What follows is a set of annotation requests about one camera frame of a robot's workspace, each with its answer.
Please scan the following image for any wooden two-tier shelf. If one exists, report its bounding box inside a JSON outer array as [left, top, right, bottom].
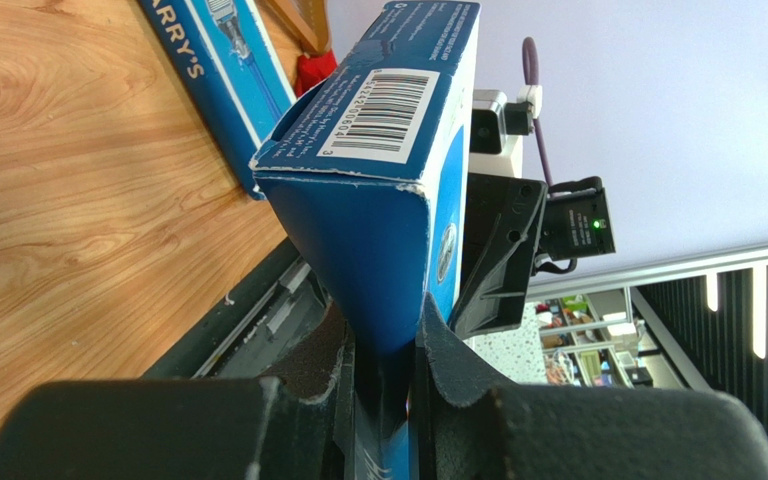
[[266, 0, 331, 56]]

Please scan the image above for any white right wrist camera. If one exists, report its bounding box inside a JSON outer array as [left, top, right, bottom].
[[468, 89, 535, 179]]

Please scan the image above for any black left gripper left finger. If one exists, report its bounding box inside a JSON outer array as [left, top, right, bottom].
[[0, 306, 352, 479]]

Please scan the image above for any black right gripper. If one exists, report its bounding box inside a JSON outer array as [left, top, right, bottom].
[[449, 174, 616, 339]]

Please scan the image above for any red cloth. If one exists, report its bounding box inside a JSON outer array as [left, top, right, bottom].
[[293, 50, 337, 98]]

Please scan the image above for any blue Harry's razor box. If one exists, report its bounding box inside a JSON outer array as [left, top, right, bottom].
[[250, 1, 481, 479], [138, 0, 296, 201]]

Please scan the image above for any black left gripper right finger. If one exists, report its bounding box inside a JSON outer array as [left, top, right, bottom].
[[413, 296, 768, 479]]

